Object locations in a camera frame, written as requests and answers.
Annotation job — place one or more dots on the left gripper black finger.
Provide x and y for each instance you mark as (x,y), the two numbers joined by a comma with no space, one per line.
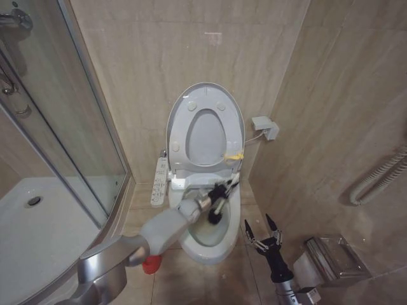
(227,195)
(227,185)

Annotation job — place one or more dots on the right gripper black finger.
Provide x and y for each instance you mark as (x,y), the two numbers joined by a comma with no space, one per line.
(249,231)
(271,224)

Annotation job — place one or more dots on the white toilet brush black bristles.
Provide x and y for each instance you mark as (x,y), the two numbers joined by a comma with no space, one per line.
(213,217)

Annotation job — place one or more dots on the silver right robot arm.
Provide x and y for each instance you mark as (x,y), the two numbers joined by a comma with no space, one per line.
(287,290)

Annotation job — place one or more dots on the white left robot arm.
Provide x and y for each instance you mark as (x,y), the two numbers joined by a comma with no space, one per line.
(165,227)

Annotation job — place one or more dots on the white toilet bowl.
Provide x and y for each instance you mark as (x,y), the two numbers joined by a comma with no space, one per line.
(230,235)

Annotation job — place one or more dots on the steel toilet paper holder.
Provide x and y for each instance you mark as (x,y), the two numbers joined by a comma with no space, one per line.
(334,260)

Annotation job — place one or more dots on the red toilet brush holder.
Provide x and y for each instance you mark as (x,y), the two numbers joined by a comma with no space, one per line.
(152,264)

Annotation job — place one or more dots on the yellow tape piece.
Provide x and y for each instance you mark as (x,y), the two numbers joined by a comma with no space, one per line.
(234,156)

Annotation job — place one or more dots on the white bidet control panel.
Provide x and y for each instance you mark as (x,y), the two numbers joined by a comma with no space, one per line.
(159,184)

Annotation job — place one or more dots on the round metal shower drain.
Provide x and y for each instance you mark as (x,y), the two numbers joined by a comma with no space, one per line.
(34,200)

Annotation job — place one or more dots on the white shower tray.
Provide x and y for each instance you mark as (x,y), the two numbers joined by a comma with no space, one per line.
(35,228)

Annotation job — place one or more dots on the chrome shower faucet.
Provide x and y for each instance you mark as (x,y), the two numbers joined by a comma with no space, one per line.
(14,22)

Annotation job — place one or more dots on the grey wall outlet box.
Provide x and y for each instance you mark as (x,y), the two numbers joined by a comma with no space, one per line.
(265,126)

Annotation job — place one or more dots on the beige ribbed grab rail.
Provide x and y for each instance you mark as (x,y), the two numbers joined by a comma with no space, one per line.
(378,174)

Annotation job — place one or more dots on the glass shower enclosure door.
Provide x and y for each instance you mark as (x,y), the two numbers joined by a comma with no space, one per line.
(63,111)

